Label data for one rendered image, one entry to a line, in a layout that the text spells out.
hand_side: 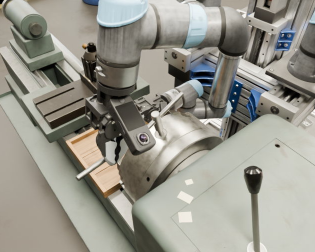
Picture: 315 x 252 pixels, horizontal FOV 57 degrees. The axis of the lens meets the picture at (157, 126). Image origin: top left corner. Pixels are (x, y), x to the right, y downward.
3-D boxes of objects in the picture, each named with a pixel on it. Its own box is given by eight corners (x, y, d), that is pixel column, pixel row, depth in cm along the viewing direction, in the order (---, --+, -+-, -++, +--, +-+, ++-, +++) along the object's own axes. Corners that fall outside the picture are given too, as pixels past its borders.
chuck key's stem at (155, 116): (162, 134, 80) (154, 108, 71) (168, 138, 79) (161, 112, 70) (157, 140, 80) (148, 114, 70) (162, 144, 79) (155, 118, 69)
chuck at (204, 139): (224, 169, 102) (225, 115, 77) (154, 231, 94) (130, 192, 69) (216, 163, 104) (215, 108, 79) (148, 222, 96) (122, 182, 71)
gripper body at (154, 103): (133, 116, 109) (159, 103, 114) (146, 129, 104) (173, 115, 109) (132, 100, 103) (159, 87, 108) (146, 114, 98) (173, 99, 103)
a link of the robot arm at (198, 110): (203, 126, 121) (206, 107, 113) (176, 128, 121) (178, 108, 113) (199, 113, 127) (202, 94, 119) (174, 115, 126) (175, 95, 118)
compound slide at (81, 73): (123, 94, 129) (122, 85, 125) (103, 103, 124) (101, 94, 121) (99, 72, 140) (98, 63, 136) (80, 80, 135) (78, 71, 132)
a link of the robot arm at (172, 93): (182, 110, 111) (183, 94, 105) (172, 115, 109) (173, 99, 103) (169, 100, 115) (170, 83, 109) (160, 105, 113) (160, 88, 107)
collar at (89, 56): (106, 57, 122) (105, 50, 120) (89, 63, 119) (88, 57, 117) (96, 48, 127) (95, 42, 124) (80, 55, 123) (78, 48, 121)
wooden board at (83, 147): (180, 150, 120) (180, 144, 117) (105, 198, 105) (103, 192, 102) (138, 111, 137) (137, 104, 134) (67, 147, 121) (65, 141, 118)
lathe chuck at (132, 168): (216, 163, 104) (215, 108, 79) (148, 222, 96) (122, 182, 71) (199, 148, 109) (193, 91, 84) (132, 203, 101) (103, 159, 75)
